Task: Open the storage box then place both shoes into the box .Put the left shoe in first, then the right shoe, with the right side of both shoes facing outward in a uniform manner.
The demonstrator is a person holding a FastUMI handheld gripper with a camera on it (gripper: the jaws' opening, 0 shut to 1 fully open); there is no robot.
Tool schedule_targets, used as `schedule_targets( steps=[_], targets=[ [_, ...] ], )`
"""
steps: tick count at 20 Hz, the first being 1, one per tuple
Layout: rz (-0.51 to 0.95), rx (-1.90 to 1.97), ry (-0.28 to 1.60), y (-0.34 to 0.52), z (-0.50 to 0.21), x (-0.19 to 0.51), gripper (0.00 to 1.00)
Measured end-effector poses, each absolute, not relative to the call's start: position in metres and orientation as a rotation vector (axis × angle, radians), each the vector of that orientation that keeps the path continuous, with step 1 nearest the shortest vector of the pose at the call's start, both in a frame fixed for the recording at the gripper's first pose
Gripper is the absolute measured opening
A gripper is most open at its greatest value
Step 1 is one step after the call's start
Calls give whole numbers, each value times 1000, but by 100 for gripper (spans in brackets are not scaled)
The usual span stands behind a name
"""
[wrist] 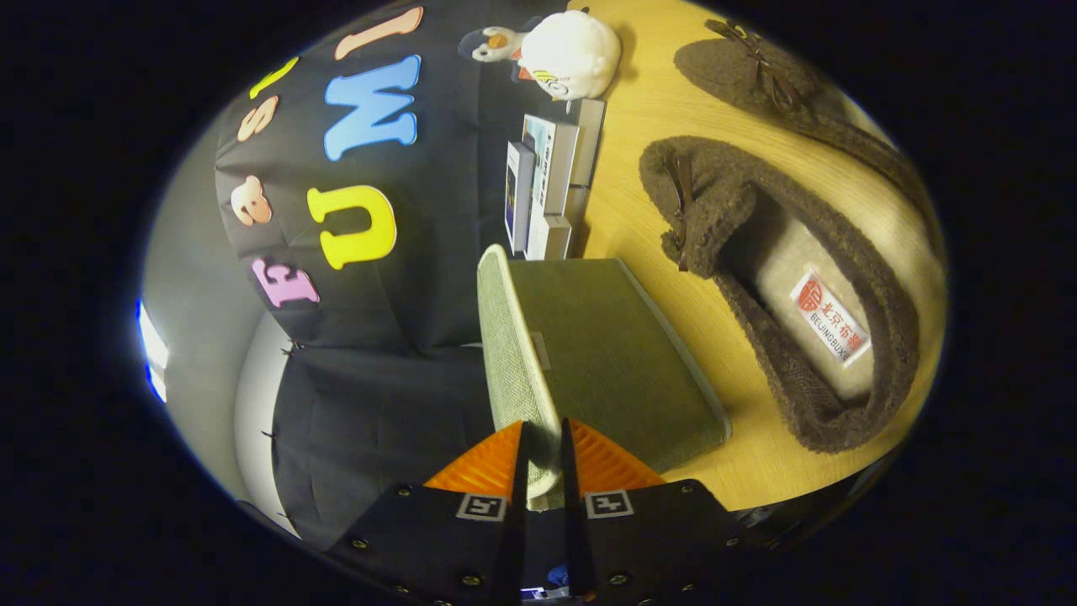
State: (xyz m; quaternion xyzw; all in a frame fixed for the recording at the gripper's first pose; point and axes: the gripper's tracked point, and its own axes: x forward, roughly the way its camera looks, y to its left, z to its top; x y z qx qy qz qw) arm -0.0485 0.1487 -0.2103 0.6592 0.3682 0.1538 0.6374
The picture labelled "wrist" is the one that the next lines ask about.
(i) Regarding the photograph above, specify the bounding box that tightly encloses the small book blue picture cover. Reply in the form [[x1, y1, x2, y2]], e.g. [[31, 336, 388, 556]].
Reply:
[[505, 141, 537, 253]]

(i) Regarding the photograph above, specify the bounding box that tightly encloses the green fabric storage box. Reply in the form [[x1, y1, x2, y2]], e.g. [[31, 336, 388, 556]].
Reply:
[[477, 244, 731, 510]]

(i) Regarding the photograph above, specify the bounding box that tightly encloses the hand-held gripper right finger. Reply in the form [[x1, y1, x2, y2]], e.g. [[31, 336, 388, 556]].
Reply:
[[560, 418, 750, 606]]

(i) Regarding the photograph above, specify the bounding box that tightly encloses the brown fuzzy shoe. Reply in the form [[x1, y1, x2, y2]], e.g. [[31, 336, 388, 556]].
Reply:
[[673, 19, 935, 253], [639, 136, 920, 454]]

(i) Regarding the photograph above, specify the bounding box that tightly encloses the bright ceiling light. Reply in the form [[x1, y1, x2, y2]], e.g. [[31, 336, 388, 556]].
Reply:
[[137, 299, 169, 403]]

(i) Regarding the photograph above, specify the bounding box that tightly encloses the dark grey book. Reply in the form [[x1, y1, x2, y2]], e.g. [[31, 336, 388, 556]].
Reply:
[[565, 99, 607, 253]]

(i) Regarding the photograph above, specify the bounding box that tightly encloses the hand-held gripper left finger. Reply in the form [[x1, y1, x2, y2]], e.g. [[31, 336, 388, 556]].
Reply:
[[324, 421, 531, 606]]

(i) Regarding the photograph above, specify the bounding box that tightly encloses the white book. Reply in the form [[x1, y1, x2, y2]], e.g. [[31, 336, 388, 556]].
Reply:
[[526, 215, 573, 260]]

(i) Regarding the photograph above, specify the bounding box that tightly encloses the penguin plush toy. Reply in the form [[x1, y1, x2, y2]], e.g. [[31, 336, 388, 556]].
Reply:
[[459, 17, 544, 64]]

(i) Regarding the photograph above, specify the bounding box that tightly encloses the white plush toy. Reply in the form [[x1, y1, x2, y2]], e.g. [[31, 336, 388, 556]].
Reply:
[[515, 10, 622, 102]]

